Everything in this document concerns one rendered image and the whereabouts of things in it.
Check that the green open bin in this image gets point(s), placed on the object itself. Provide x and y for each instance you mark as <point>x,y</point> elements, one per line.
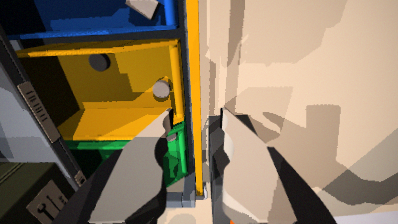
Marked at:
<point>90,154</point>

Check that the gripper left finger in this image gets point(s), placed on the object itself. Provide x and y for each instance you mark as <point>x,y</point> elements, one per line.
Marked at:
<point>129,187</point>

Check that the yellow bar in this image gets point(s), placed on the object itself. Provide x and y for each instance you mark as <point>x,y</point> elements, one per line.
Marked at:
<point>194,56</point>

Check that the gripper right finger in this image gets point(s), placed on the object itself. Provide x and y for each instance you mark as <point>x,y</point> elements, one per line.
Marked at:
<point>260,186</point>

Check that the yellow bin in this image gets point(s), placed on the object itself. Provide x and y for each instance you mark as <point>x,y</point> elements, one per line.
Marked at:
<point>115,104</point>

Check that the grey bin rack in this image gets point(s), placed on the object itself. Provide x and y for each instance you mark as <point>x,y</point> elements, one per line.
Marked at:
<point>19,141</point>

